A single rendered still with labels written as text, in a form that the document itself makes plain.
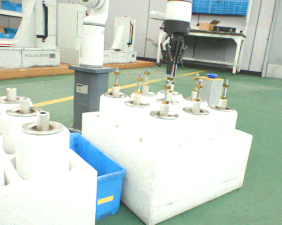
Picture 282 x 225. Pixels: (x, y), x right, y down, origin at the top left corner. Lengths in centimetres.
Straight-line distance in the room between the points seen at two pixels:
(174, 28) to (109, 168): 42
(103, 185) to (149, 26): 601
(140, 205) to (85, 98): 61
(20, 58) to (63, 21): 99
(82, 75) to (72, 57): 233
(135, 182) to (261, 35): 540
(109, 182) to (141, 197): 9
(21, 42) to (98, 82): 196
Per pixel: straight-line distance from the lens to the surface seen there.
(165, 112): 66
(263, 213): 84
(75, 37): 346
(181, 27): 78
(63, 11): 360
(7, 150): 63
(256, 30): 592
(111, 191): 67
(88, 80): 114
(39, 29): 310
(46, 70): 294
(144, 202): 67
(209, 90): 104
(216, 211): 79
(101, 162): 76
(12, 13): 609
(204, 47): 606
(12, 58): 276
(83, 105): 117
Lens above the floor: 42
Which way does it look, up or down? 15 degrees down
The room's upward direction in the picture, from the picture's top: 6 degrees clockwise
